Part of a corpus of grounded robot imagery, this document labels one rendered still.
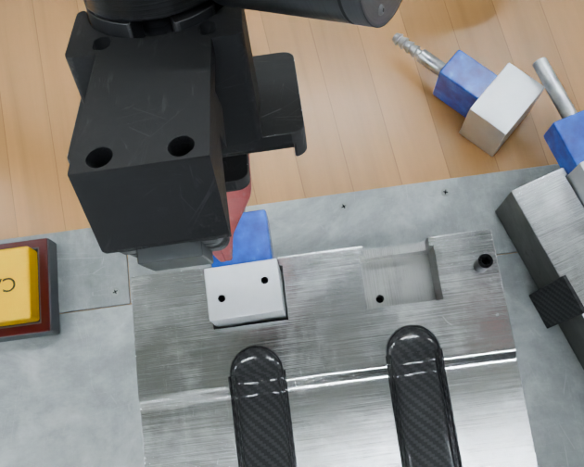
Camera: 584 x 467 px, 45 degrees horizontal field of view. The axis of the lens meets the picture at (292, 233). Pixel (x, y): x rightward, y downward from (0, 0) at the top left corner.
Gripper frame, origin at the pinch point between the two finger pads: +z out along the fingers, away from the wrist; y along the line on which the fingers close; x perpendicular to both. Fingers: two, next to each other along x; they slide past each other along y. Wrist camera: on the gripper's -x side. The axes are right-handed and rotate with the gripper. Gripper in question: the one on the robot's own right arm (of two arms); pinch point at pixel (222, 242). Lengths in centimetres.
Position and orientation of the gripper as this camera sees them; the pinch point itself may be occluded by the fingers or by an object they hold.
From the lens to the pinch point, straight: 38.1
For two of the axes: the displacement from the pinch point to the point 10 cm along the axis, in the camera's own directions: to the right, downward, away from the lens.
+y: 9.9, -1.4, -0.2
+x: -0.8, -7.0, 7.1
